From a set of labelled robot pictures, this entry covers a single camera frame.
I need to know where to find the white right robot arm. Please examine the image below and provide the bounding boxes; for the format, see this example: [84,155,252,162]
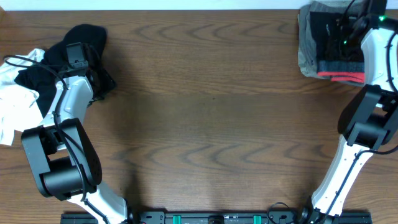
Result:
[292,11,397,223]

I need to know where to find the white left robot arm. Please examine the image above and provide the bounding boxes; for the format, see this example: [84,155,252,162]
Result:
[21,69,133,223]

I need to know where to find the grey folded trousers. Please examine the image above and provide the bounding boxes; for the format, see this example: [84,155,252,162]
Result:
[298,1,367,79]

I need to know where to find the black leggings with coral waistband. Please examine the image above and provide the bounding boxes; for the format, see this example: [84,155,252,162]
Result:
[309,11,365,85]

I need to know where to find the white t-shirt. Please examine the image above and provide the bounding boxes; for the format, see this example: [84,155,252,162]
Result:
[0,58,43,146]

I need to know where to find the black garment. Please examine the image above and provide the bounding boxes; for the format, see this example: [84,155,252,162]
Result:
[15,24,107,116]

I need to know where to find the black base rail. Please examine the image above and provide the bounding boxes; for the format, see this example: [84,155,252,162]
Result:
[60,208,373,224]

